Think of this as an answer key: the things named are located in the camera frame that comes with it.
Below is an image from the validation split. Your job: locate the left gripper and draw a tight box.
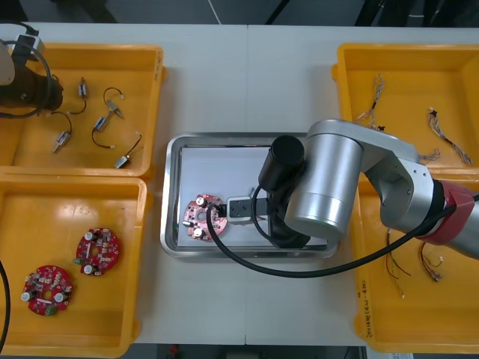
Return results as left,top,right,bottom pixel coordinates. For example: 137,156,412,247
14,70,65,112

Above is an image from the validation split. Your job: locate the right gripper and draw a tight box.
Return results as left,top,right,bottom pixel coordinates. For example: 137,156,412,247
215,188,312,251

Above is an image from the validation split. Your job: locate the round red circuit board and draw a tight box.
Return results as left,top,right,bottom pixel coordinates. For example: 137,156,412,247
20,264,74,318
183,192,230,242
72,227,123,277

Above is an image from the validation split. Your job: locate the small blue-label metal solenoid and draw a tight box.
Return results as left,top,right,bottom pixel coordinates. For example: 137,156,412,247
67,76,91,115
46,111,74,154
91,115,115,150

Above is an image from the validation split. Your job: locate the blue-white wire harness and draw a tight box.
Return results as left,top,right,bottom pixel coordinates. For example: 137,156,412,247
427,107,474,166

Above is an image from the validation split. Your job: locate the white sheet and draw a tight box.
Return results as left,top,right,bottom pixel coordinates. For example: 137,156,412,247
177,144,329,251

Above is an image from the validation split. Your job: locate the steel tray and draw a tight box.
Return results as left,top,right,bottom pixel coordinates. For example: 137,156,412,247
159,132,341,260

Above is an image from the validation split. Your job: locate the small brass metal solenoid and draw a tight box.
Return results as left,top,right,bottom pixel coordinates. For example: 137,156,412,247
103,87,126,120

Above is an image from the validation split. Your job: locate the yellow-orange plastic bin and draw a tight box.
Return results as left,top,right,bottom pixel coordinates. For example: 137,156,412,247
0,42,168,180
351,167,479,355
0,175,154,357
331,42,479,174

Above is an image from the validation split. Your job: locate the loose multicolour wire harness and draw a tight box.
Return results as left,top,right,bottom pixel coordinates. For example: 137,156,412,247
385,229,414,301

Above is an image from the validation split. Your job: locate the twisted white wire harness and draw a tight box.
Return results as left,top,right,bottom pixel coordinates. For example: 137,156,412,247
353,72,385,123
366,122,442,163

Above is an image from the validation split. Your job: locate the black cable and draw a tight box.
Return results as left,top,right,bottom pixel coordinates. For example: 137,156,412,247
0,257,12,340

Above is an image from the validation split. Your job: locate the red wire harness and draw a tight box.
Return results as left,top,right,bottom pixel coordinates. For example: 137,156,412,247
418,240,446,283

